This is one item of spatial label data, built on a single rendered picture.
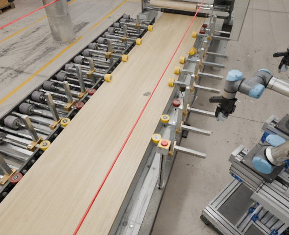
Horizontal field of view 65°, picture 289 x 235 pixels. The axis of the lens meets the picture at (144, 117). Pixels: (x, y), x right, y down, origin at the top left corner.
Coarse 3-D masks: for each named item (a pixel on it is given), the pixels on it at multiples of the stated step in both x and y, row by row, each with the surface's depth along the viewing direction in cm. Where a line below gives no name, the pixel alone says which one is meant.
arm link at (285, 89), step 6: (258, 72) 122; (264, 72) 121; (264, 78) 119; (270, 78) 118; (276, 78) 118; (264, 84) 120; (270, 84) 118; (276, 84) 116; (282, 84) 115; (288, 84) 114; (270, 90) 121; (276, 90) 117; (282, 90) 115; (288, 90) 114; (288, 96) 115
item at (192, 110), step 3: (174, 108) 223; (177, 108) 222; (189, 108) 219; (192, 108) 219; (189, 111) 220; (192, 111) 218; (195, 111) 217; (198, 111) 216; (201, 111) 216; (204, 111) 216; (207, 111) 216; (201, 114) 217; (204, 114) 216; (207, 114) 214; (210, 114) 213; (213, 114) 213
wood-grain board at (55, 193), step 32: (160, 32) 336; (192, 32) 336; (128, 64) 270; (160, 64) 270; (96, 96) 226; (128, 96) 226; (160, 96) 226; (64, 128) 194; (96, 128) 194; (128, 128) 194; (64, 160) 170; (96, 160) 170; (128, 160) 170; (32, 192) 152; (64, 192) 152; (0, 224) 137; (32, 224) 137; (64, 224) 137; (96, 224) 137
